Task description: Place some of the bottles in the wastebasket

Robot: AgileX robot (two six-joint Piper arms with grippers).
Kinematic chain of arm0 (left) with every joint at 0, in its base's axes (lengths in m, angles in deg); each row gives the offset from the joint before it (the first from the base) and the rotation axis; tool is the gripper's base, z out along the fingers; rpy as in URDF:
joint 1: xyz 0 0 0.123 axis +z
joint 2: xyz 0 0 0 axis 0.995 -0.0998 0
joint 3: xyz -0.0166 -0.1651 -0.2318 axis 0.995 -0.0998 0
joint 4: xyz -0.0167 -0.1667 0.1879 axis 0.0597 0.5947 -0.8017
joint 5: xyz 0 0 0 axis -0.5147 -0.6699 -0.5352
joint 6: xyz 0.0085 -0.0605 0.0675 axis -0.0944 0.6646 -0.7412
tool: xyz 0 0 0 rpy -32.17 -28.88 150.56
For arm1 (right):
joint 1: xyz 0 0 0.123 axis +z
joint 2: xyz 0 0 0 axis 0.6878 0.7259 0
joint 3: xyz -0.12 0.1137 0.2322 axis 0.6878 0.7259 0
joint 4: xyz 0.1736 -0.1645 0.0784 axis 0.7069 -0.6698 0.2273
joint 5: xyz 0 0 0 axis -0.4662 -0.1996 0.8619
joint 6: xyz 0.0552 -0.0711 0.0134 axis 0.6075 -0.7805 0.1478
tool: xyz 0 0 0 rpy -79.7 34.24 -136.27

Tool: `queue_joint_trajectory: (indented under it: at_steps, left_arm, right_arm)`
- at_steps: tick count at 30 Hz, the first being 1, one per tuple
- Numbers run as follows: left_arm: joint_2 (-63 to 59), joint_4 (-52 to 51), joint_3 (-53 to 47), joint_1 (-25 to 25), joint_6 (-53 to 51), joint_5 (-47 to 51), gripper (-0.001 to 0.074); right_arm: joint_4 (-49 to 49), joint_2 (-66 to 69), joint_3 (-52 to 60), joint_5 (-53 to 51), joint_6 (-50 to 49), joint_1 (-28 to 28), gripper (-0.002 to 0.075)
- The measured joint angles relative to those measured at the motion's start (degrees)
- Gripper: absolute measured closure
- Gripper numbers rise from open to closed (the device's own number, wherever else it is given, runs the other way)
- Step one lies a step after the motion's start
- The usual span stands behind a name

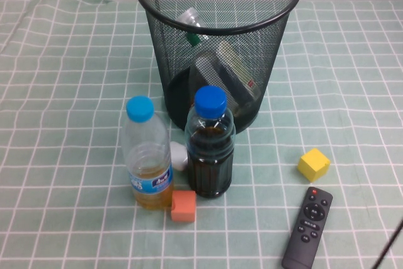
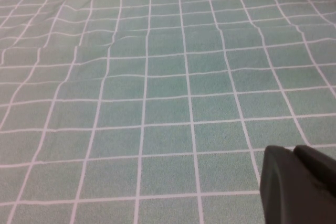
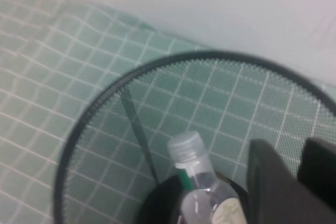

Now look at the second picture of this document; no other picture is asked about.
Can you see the green white-checked tablecloth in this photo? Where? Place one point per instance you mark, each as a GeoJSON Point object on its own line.
{"type": "Point", "coordinates": [157, 90]}

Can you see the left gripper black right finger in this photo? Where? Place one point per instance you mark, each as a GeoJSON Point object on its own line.
{"type": "Point", "coordinates": [317, 167]}

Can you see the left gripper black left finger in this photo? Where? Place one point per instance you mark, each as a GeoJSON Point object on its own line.
{"type": "Point", "coordinates": [288, 195]}

